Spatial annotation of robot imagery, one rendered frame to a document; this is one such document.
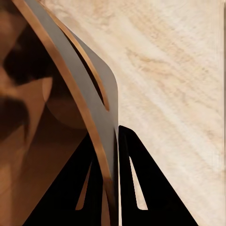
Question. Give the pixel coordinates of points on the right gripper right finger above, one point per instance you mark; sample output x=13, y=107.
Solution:
x=165, y=208

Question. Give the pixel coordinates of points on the trash can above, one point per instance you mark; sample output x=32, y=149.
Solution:
x=53, y=91

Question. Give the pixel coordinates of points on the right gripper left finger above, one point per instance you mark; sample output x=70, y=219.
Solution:
x=57, y=206

